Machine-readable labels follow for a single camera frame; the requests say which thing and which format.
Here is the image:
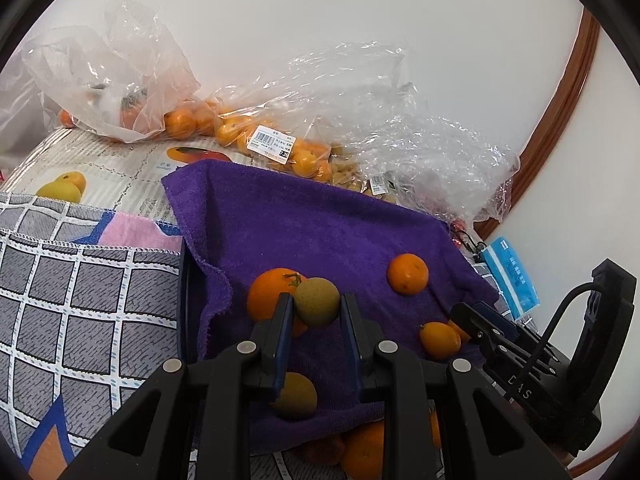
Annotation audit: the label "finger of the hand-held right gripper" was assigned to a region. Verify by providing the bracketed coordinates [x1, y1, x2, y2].
[448, 302, 533, 376]
[472, 301, 558, 358]

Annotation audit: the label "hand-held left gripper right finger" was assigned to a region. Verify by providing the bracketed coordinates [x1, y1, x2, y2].
[340, 293, 571, 480]

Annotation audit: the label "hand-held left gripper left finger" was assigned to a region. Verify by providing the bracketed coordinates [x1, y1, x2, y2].
[60, 292, 294, 480]

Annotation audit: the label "round tan green fruit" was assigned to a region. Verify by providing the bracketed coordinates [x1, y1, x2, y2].
[292, 277, 341, 329]
[271, 372, 319, 421]

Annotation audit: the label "orange with green stem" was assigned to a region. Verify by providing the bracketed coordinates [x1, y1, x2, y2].
[247, 267, 308, 338]

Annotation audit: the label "blue tissue packet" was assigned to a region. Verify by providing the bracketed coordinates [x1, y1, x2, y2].
[482, 237, 542, 321]

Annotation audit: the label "oval orange kumquat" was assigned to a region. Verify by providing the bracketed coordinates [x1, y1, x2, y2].
[419, 322, 462, 361]

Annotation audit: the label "black metal clip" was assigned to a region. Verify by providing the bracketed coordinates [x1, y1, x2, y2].
[462, 232, 489, 262]

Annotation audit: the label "round orange tangerine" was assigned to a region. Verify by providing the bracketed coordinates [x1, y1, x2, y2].
[387, 253, 430, 296]

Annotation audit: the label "reddish fruit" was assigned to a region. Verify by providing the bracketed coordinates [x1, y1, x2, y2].
[302, 432, 347, 467]

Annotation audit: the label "large orange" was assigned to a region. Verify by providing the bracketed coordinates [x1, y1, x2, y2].
[340, 407, 442, 480]

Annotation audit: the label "purple towel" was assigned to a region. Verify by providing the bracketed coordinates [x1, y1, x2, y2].
[161, 160, 501, 453]

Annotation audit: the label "bag of ginger pieces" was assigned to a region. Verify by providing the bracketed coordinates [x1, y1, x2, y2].
[330, 155, 401, 203]

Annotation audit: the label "crumpled clear plastic bag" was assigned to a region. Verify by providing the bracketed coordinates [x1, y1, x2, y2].
[330, 112, 521, 223]

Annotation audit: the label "brown wooden trim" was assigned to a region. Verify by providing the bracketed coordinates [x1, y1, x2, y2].
[472, 7, 601, 241]

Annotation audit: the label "grey checked cloth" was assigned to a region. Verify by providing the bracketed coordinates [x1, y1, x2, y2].
[0, 192, 346, 480]

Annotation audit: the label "pile of tangerines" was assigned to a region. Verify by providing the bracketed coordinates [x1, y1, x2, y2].
[162, 100, 334, 184]

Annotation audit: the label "clear bag with white label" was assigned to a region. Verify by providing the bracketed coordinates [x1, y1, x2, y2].
[207, 42, 416, 186]

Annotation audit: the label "fruit printed paper sheet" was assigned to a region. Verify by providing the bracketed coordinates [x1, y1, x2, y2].
[10, 127, 241, 223]

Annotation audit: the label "orange persimmons in bag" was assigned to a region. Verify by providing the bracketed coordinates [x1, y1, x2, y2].
[59, 87, 167, 141]

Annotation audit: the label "clear bag with dark knot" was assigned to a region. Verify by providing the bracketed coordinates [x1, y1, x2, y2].
[22, 0, 201, 143]

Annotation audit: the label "white plastic bag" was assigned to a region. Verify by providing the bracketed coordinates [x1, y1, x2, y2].
[0, 67, 58, 173]

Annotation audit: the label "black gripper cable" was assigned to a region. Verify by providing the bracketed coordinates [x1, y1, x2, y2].
[517, 282, 601, 393]

